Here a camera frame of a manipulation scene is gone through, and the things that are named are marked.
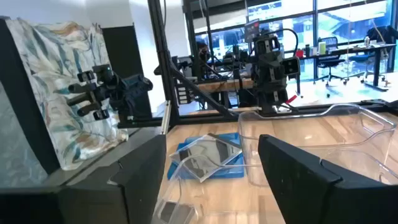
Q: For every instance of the black office chair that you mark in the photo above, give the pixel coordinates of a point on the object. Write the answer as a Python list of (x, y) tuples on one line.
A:
[(329, 59)]

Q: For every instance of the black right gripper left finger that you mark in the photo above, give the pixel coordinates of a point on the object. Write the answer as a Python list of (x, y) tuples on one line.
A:
[(130, 186)]

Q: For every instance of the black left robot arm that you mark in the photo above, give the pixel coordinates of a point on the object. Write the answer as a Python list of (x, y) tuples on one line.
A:
[(275, 107)]

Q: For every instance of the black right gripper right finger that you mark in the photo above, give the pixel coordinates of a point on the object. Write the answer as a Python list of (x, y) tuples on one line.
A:
[(311, 193)]

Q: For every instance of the black background robot gripper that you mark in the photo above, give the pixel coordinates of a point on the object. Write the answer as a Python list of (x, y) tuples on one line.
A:
[(115, 90)]

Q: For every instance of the black aluminium table frame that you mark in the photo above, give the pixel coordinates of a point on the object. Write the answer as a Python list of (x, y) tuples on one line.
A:
[(161, 46)]

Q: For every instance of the black office desk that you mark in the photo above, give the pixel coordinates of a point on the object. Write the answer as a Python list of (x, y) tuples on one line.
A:
[(376, 53)]

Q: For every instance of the dark monitor screen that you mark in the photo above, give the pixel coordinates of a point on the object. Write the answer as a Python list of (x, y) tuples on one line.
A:
[(252, 30)]

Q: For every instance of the silver aluminium bar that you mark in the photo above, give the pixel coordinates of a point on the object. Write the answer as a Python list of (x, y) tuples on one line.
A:
[(166, 118)]

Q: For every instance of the black jewel case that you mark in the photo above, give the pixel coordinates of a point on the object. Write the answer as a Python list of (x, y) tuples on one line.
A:
[(205, 155), (175, 212)]

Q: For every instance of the red cup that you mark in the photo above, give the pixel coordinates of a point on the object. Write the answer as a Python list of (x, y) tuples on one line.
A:
[(299, 53)]

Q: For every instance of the floral patterned cloth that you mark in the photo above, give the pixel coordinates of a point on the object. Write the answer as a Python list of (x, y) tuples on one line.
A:
[(62, 87)]

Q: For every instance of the wooden workbench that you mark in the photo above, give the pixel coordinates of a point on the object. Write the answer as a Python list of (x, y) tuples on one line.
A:
[(224, 84)]

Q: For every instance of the blue jewel case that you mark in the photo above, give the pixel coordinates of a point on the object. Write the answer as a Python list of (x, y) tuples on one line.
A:
[(231, 170), (230, 137)]

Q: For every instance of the green white cup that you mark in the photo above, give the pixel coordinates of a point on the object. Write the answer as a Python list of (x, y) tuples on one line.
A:
[(322, 48)]

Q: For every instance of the blue office chair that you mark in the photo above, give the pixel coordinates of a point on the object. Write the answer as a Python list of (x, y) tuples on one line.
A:
[(367, 57)]

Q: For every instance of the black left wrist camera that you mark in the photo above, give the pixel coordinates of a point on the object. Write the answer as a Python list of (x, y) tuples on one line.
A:
[(291, 66)]

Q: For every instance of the black panel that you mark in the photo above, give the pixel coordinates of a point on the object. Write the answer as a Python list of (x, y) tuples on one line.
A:
[(25, 124)]

